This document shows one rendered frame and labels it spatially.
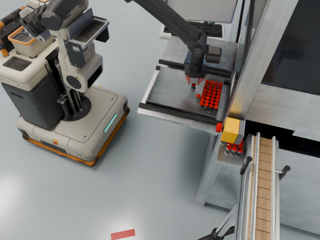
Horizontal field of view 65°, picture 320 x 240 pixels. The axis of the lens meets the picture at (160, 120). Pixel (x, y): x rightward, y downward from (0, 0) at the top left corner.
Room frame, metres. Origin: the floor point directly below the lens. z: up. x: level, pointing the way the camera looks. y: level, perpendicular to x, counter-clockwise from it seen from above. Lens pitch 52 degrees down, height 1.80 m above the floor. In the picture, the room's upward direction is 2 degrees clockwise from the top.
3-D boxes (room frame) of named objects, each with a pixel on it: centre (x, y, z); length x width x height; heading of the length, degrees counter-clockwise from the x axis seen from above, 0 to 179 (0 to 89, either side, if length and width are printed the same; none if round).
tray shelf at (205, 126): (1.05, -0.21, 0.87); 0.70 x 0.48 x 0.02; 166
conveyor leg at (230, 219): (0.42, -0.39, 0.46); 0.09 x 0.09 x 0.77; 76
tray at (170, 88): (0.89, -0.13, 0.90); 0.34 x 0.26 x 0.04; 75
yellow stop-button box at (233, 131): (0.59, -0.29, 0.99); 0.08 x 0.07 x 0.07; 76
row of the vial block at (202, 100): (0.87, -0.21, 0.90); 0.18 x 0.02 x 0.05; 165
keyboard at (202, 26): (1.60, -0.21, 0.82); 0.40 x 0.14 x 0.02; 84
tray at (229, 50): (1.19, -0.32, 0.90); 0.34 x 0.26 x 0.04; 76
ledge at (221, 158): (0.57, -0.32, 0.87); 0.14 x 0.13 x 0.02; 76
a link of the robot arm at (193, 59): (0.91, -0.16, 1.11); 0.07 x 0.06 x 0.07; 81
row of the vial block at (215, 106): (0.85, -0.28, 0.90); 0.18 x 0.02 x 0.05; 165
